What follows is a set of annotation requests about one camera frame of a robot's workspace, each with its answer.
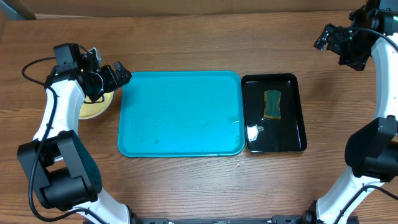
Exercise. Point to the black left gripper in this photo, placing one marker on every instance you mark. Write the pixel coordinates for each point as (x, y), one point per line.
(114, 83)

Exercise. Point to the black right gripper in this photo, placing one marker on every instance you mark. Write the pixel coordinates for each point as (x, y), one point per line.
(337, 37)

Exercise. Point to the yellow-green round plate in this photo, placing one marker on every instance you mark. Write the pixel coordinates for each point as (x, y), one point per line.
(91, 109)

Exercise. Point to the green and yellow sponge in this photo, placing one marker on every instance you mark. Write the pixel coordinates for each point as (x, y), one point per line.
(272, 104)

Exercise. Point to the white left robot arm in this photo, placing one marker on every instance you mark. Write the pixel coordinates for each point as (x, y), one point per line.
(63, 177)

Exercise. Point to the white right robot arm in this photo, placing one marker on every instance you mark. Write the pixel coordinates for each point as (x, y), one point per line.
(370, 153)

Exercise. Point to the teal plastic tray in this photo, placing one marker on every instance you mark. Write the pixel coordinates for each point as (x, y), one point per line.
(182, 114)

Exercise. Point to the black rectangular tray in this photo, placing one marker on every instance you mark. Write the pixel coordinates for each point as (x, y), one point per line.
(273, 135)

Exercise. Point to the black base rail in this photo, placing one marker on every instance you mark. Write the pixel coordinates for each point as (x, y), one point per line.
(274, 220)

